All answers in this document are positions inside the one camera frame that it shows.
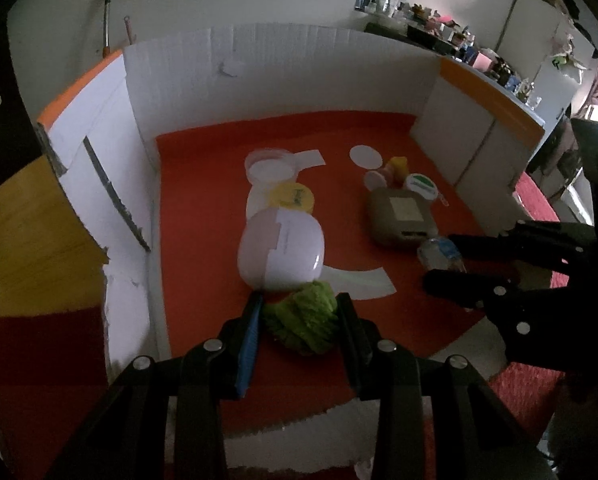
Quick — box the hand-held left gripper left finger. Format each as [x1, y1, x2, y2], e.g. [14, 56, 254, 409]
[49, 292, 266, 480]

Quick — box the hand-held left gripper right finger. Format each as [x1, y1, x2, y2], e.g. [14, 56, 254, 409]
[335, 292, 557, 480]

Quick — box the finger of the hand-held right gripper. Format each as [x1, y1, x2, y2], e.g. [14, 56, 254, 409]
[448, 220, 594, 276]
[422, 269, 570, 367]

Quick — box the clear round bottle white cap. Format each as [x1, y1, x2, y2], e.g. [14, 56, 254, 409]
[417, 236, 467, 273]

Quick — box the green toy lettuce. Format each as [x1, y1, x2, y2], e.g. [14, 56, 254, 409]
[263, 281, 340, 358]

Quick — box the white jar green label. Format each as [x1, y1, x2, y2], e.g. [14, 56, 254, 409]
[403, 172, 438, 201]

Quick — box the beige square case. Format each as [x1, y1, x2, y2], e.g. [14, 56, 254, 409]
[368, 187, 438, 247]

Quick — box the white oval case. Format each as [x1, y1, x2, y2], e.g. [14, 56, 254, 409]
[237, 207, 326, 293]

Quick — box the orange and white cardboard box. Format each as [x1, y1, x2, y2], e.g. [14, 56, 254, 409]
[36, 22, 547, 480]

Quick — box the dark chair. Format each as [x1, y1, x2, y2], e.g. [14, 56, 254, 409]
[526, 117, 587, 188]

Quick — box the small yellow toy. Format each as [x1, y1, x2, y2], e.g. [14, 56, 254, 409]
[386, 156, 410, 181]

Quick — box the small pink item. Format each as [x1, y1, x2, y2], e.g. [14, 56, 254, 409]
[364, 169, 394, 192]

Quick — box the clear round container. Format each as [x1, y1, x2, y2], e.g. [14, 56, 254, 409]
[244, 147, 298, 186]

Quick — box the white cabinet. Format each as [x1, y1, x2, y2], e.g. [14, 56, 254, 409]
[496, 0, 598, 126]

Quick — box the red woven mat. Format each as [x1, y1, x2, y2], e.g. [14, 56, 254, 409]
[0, 172, 574, 441]

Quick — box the shelf with assorted clutter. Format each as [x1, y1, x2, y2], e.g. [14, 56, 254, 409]
[354, 0, 544, 106]

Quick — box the pole with orange tip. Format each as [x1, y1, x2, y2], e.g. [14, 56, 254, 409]
[101, 0, 116, 58]

